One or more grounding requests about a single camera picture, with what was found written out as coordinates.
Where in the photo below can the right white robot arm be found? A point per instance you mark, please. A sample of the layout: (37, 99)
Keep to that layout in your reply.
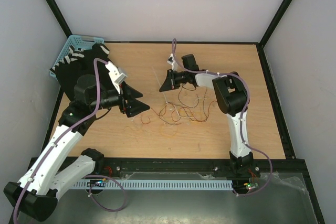
(231, 95)

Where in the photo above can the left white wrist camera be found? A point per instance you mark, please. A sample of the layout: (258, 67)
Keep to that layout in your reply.
(116, 74)

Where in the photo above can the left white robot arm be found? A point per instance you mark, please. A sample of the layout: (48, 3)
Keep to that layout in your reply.
(38, 192)

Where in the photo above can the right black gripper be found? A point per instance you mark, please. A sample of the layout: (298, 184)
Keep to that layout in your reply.
(170, 83)

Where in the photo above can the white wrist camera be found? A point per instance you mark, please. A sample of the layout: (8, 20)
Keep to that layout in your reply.
(116, 74)
(171, 61)

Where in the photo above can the light blue cable duct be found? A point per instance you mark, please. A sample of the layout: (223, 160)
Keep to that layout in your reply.
(142, 184)

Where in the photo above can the blue plastic basket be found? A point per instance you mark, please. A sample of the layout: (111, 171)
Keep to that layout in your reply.
(78, 42)

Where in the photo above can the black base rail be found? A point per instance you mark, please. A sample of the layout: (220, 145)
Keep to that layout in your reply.
(214, 167)

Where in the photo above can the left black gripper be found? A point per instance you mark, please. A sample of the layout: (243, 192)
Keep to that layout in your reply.
(133, 106)

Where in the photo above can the striped black white cloth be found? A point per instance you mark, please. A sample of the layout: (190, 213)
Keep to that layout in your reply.
(96, 51)

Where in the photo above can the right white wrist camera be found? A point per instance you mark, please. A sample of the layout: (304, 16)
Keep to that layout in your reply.
(171, 61)

